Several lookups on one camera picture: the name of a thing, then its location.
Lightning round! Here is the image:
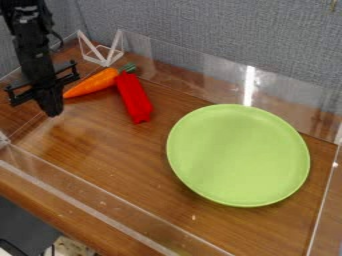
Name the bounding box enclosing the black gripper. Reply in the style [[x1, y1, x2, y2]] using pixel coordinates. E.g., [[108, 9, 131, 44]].
[[4, 60, 80, 117]]

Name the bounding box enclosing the orange toy carrot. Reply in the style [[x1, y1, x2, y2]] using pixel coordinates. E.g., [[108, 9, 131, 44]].
[[63, 63, 136, 99]]

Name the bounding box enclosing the red cloth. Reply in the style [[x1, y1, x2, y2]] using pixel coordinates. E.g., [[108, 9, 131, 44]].
[[116, 71, 152, 124]]

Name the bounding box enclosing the green round plate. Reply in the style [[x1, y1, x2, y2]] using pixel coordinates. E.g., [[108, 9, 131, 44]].
[[165, 104, 310, 207]]

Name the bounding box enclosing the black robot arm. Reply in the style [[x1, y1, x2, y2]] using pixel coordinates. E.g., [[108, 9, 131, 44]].
[[0, 0, 80, 117]]

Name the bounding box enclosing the clear acrylic enclosure wall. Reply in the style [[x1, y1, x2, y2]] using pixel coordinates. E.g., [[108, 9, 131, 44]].
[[0, 31, 342, 256]]

